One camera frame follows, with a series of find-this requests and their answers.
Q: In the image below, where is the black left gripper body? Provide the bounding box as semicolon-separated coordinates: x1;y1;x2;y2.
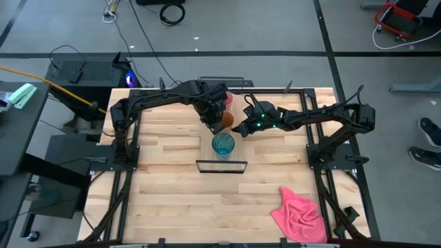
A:
193;98;227;129

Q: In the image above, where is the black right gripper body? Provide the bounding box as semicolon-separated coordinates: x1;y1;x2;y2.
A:
243;101;280;134

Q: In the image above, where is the orange plastic cup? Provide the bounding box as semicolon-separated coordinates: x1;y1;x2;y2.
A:
220;110;236;130

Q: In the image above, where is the teal ribbed glass cup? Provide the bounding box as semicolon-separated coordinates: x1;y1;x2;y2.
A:
211;132;236;161

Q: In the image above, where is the pink plastic cup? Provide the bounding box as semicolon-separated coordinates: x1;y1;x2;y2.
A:
223;90;234;112

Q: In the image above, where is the pink cloth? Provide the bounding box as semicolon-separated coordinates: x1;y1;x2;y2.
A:
270;187;328;244

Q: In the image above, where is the black computer case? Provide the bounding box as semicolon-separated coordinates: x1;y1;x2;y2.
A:
45;51;143;121

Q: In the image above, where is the red and black cart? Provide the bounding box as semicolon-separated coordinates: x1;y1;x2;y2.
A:
374;0;430;39

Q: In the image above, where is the person's black shoe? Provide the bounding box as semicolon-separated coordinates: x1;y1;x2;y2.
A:
409;146;441;172
418;116;441;148

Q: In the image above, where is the mint green stapler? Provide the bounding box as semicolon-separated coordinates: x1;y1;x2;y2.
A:
7;83;38;110

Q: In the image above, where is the black side desk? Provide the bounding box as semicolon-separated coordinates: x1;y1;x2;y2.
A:
0;81;51;248

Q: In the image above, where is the wooden shelf with black bracket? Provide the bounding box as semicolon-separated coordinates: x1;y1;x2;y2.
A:
195;92;248;174

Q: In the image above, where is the black metal table frame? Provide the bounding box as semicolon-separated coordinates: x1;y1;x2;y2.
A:
82;87;372;244

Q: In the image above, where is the coiled black cable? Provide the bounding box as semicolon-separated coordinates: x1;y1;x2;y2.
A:
159;3;186;27

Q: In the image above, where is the white and yellow cable bundle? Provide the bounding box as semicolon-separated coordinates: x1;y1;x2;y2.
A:
101;0;122;24

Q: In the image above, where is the grey metal floor bracket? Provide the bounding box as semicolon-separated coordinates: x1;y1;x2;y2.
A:
390;76;441;94

